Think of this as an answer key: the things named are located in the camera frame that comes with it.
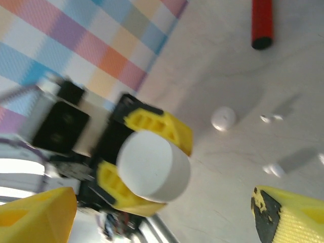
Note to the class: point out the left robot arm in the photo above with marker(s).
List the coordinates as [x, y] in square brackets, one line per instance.
[17, 174]

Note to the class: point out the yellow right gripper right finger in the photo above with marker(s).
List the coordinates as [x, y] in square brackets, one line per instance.
[298, 222]

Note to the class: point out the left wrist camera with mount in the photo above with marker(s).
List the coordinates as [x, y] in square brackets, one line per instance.
[60, 129]

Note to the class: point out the red microphone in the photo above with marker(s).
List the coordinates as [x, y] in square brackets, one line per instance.
[262, 25]

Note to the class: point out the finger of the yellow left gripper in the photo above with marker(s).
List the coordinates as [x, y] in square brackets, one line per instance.
[177, 130]
[114, 187]

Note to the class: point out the white earbud charging case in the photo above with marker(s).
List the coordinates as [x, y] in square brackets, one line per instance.
[222, 119]
[152, 167]

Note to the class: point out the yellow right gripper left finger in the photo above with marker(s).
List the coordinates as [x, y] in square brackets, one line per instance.
[38, 220]

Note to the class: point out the wide aluminium mounting rail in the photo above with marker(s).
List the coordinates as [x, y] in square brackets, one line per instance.
[162, 233]

